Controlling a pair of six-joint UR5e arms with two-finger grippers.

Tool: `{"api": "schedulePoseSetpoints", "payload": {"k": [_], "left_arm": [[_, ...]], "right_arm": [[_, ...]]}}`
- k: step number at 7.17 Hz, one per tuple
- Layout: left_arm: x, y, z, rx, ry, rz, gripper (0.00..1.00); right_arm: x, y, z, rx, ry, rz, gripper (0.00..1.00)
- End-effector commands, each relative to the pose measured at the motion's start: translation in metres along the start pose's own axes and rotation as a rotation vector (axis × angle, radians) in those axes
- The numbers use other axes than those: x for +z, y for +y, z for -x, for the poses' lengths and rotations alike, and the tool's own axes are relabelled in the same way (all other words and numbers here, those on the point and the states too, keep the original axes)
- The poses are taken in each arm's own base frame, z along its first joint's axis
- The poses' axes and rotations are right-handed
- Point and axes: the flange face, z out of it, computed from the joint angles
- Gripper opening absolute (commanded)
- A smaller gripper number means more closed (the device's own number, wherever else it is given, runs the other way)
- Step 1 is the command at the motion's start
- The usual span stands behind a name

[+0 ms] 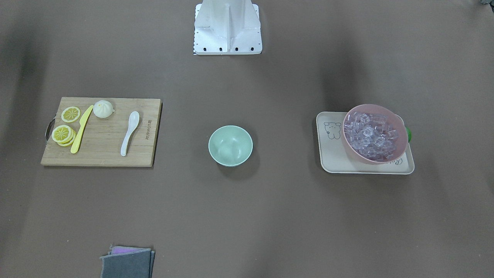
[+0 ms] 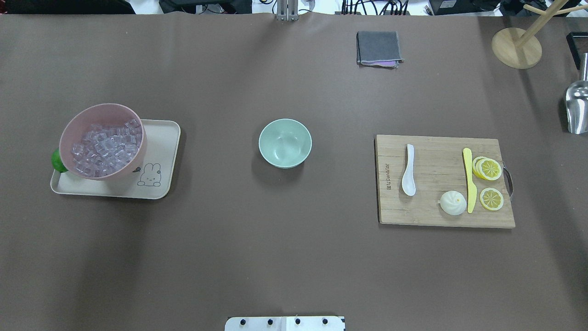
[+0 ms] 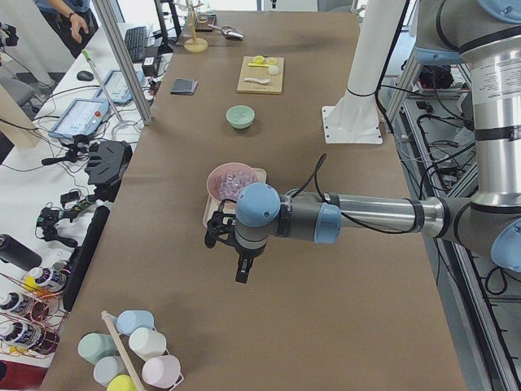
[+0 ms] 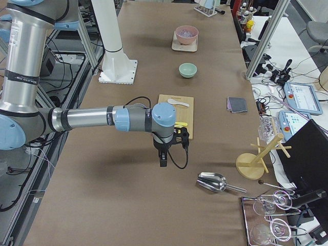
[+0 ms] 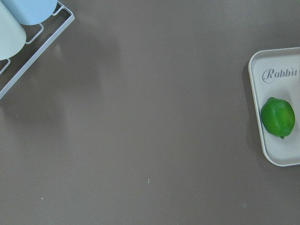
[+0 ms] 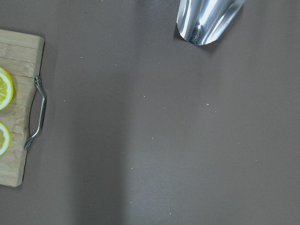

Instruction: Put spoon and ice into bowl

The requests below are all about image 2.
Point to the white ceramic spoon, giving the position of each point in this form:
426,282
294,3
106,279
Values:
408,184

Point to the pile of clear ice cubes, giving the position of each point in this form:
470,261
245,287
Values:
103,150

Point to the wooden mug tree stand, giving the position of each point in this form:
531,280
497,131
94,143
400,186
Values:
519,48

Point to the hidden back lemon slice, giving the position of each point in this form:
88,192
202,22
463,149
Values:
475,168

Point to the metal ice scoop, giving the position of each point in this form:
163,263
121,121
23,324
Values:
576,101

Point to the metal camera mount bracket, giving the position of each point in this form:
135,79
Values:
287,10

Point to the grey folded cloth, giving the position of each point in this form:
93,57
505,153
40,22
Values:
378,49

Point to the green lime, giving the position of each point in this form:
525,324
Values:
56,161

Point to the pink bowl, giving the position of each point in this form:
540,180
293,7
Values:
109,114

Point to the yellow plastic knife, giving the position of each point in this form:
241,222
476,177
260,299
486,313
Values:
471,187

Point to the mint green bowl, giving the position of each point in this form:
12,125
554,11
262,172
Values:
285,143

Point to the black box at edge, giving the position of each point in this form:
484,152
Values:
578,45

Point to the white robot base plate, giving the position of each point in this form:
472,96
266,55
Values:
286,323

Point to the lower lemon slice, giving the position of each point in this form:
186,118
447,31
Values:
491,199

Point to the upper lemon slice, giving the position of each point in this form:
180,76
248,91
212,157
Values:
489,169

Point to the wooden cutting board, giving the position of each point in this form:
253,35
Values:
438,167

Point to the cream rabbit tray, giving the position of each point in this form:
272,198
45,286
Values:
151,180

